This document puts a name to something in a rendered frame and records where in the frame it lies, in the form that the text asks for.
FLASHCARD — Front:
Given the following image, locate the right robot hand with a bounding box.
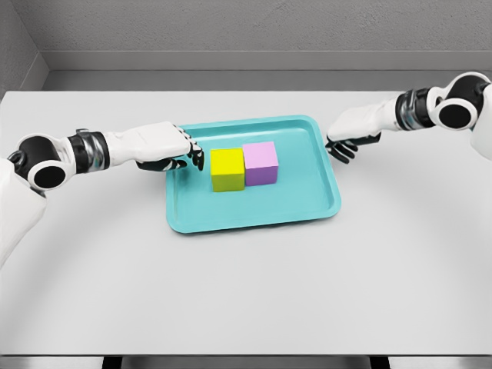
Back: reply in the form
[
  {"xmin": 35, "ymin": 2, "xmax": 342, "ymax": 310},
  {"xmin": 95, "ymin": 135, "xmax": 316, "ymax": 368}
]
[{"xmin": 324, "ymin": 106, "xmax": 383, "ymax": 165}]

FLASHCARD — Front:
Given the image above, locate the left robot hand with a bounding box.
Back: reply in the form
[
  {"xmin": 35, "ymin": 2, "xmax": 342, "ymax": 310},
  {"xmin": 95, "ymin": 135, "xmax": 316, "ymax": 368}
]
[{"xmin": 132, "ymin": 121, "xmax": 205, "ymax": 173}]

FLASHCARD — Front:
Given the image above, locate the yellow cube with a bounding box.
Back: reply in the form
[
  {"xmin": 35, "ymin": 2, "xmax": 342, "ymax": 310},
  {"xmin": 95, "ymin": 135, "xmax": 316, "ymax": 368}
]
[{"xmin": 210, "ymin": 148, "xmax": 246, "ymax": 193}]

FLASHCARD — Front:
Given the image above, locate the pink cube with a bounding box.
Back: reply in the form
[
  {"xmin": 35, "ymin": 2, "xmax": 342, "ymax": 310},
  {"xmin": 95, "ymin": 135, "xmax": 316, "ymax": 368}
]
[{"xmin": 241, "ymin": 141, "xmax": 279, "ymax": 188}]

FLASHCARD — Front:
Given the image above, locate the teal plastic tray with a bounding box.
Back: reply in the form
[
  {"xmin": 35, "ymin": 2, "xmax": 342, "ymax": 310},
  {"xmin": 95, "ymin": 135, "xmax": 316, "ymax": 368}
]
[{"xmin": 165, "ymin": 115, "xmax": 342, "ymax": 234}]

